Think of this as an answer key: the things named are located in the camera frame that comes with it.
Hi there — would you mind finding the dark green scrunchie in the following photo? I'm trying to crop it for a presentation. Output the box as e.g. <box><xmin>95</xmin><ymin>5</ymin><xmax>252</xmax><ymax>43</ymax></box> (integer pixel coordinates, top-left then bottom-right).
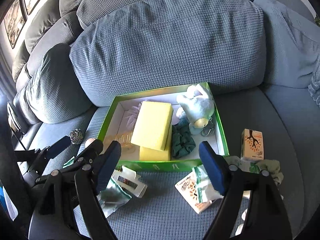
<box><xmin>171</xmin><ymin>119</ymin><xmax>196</xmax><ymax>159</ymax></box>

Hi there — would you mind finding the purple checked scrunchie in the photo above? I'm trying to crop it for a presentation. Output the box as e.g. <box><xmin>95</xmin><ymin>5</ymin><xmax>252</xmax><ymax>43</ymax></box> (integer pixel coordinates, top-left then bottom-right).
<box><xmin>123</xmin><ymin>102</ymin><xmax>142</xmax><ymax>132</ymax></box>

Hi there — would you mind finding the yellow sponge large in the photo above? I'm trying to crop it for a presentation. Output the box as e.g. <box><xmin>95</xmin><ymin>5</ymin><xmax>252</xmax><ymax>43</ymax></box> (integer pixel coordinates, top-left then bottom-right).
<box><xmin>131</xmin><ymin>101</ymin><xmax>173</xmax><ymax>150</ymax></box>

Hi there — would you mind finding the white plush toy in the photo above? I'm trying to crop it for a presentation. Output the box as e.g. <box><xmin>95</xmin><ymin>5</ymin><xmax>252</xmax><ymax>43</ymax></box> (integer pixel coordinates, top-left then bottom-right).
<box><xmin>176</xmin><ymin>84</ymin><xmax>215</xmax><ymax>136</ymax></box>

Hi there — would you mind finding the green zip bag centre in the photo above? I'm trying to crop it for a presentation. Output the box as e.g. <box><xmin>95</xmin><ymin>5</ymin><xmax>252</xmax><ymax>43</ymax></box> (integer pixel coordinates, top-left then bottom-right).
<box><xmin>62</xmin><ymin>156</ymin><xmax>75</xmax><ymax>168</ymax></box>

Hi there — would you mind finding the green zip bag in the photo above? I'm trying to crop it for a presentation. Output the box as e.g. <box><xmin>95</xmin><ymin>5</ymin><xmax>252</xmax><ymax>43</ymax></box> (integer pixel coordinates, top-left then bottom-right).
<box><xmin>97</xmin><ymin>178</ymin><xmax>132</xmax><ymax>218</ymax></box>
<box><xmin>62</xmin><ymin>156</ymin><xmax>75</xmax><ymax>168</ymax></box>
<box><xmin>193</xmin><ymin>156</ymin><xmax>260</xmax><ymax>203</ymax></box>

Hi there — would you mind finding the steel wool scrubber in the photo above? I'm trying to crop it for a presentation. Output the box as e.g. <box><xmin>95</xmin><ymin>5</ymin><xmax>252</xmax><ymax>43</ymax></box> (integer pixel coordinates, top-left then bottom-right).
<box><xmin>69</xmin><ymin>128</ymin><xmax>84</xmax><ymax>145</ymax></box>

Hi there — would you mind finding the white small box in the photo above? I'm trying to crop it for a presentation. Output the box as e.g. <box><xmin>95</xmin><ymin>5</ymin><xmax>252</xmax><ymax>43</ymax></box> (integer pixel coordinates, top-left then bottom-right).
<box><xmin>112</xmin><ymin>166</ymin><xmax>148</xmax><ymax>198</ymax></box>

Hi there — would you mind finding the beige hair claw clip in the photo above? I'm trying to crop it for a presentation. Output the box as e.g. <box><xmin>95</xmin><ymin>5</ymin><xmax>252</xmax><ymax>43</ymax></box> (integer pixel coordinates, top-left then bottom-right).
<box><xmin>103</xmin><ymin>132</ymin><xmax>136</xmax><ymax>154</ymax></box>

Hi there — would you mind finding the green zip bag right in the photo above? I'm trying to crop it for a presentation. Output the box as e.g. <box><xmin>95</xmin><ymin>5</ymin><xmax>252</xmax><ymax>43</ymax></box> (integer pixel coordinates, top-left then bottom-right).
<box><xmin>193</xmin><ymin>156</ymin><xmax>260</xmax><ymax>203</ymax></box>

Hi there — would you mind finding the green zip bag left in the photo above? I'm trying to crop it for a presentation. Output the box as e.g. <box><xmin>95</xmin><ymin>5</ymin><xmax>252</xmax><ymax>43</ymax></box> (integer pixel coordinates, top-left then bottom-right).
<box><xmin>97</xmin><ymin>178</ymin><xmax>132</xmax><ymax>218</ymax></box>

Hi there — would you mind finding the orange print tissue pack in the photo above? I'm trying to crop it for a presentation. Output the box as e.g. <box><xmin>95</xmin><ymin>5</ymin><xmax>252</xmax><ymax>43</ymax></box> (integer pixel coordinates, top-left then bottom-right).
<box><xmin>175</xmin><ymin>172</ymin><xmax>213</xmax><ymax>214</ymax></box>

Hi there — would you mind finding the tree print tissue pack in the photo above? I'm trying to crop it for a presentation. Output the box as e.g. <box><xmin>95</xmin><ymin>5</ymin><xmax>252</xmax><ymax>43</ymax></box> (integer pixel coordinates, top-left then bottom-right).
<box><xmin>241</xmin><ymin>128</ymin><xmax>264</xmax><ymax>163</ymax></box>

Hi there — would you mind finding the beige white scrunchie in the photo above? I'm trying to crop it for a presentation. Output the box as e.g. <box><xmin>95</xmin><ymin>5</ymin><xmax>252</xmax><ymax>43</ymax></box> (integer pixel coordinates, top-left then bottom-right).
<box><xmin>256</xmin><ymin>159</ymin><xmax>284</xmax><ymax>186</ymax></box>

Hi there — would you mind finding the green cardboard box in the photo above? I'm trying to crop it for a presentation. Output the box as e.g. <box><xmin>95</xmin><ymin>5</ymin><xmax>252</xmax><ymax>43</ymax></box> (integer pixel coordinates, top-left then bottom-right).
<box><xmin>98</xmin><ymin>85</ymin><xmax>229</xmax><ymax>172</ymax></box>

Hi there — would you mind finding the light blue ribbed blanket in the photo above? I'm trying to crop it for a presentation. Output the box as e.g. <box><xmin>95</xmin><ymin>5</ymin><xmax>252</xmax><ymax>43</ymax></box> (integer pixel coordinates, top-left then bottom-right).
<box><xmin>308</xmin><ymin>57</ymin><xmax>320</xmax><ymax>106</ymax></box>

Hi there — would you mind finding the grey sofa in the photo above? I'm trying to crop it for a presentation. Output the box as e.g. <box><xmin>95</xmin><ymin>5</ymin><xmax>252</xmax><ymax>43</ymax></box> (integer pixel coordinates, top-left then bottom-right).
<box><xmin>12</xmin><ymin>0</ymin><xmax>319</xmax><ymax>236</ymax></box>

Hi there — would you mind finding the framed landscape picture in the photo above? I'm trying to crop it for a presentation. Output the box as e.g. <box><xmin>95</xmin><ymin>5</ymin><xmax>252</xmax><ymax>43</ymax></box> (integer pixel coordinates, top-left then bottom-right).
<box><xmin>4</xmin><ymin>0</ymin><xmax>25</xmax><ymax>48</ymax></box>

